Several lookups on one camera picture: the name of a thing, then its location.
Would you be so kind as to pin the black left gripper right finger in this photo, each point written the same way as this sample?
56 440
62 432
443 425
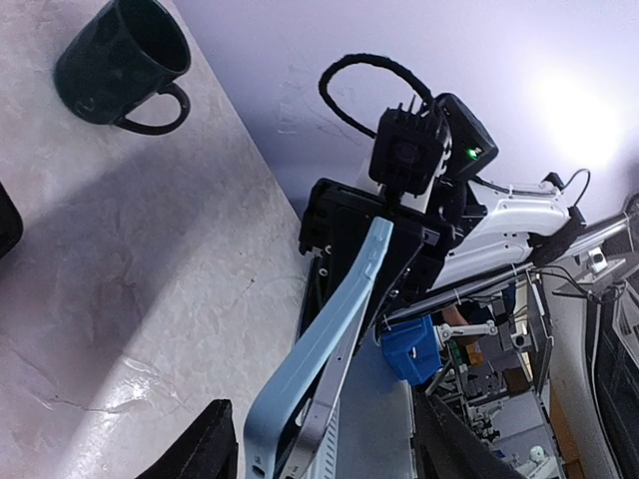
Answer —
444 447

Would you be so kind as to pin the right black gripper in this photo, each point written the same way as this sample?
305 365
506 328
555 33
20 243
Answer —
337 220

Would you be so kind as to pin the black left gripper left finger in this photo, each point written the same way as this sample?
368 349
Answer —
207 449

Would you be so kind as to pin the light blue phone case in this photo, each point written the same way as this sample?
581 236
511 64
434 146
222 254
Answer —
275 405

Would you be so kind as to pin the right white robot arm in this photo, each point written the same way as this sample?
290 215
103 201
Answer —
494 227

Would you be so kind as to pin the blue plastic bin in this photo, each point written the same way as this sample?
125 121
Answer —
411 350

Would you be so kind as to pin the dark green mug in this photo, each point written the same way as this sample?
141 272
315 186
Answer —
129 52

